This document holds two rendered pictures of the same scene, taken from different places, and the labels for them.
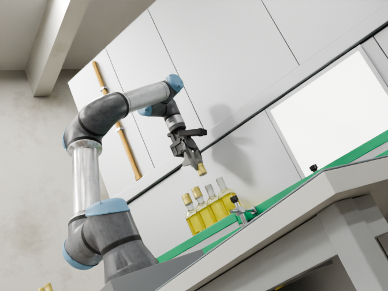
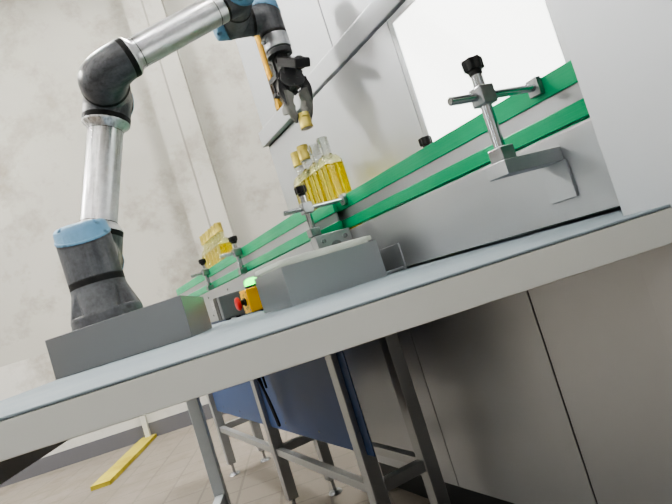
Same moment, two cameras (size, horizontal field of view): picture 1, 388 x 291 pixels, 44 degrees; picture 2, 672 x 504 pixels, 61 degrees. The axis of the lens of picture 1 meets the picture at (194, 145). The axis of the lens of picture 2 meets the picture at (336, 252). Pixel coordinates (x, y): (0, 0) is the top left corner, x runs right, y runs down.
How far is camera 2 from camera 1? 101 cm
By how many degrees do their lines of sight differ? 38
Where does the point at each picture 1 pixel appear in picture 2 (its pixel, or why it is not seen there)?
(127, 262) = (81, 312)
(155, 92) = (193, 20)
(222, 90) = not seen: outside the picture
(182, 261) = (146, 314)
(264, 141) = (387, 77)
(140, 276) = (84, 335)
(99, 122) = (95, 92)
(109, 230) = (66, 268)
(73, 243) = not seen: hidden behind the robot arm
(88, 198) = (90, 202)
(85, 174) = (91, 166)
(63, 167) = not seen: hidden behind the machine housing
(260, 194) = (385, 161)
